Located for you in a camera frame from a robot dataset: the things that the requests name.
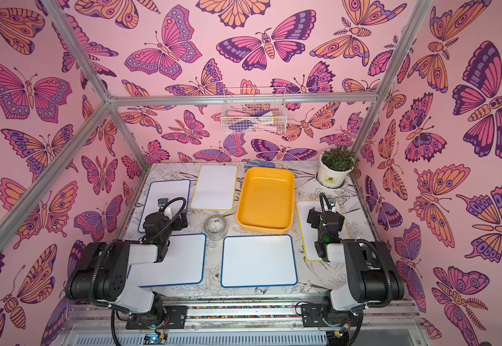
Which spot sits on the potted green plant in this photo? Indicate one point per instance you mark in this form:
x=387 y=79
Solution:
x=335 y=165

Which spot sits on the aluminium frame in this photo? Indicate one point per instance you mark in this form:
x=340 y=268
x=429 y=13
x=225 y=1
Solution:
x=109 y=105

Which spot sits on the yellow-framed whiteboard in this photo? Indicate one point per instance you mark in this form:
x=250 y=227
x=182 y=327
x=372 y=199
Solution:
x=215 y=188
x=309 y=235

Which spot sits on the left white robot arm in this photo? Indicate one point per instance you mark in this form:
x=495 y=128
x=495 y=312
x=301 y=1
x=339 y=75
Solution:
x=100 y=278

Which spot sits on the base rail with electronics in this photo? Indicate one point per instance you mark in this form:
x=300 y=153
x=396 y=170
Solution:
x=250 y=320

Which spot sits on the clear tape roll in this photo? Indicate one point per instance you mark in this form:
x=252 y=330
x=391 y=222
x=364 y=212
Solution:
x=215 y=227

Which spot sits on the white wire wall basket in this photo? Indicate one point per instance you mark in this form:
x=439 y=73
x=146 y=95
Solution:
x=254 y=110

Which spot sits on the yellow-framed whiteboard back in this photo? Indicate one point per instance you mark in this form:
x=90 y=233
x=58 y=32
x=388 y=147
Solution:
x=215 y=188

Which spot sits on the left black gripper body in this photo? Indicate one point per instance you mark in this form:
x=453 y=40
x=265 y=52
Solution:
x=169 y=227

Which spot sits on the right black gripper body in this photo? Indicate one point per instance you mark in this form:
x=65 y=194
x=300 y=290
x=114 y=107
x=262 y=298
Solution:
x=316 y=218

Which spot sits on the blue-framed whiteboard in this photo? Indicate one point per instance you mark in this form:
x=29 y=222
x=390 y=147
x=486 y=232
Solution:
x=169 y=189
x=182 y=265
x=251 y=261

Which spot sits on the yellow plastic storage box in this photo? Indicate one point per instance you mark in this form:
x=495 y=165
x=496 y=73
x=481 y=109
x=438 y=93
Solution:
x=266 y=204

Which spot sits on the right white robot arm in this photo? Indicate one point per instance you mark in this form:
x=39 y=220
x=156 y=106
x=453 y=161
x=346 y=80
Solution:
x=372 y=279

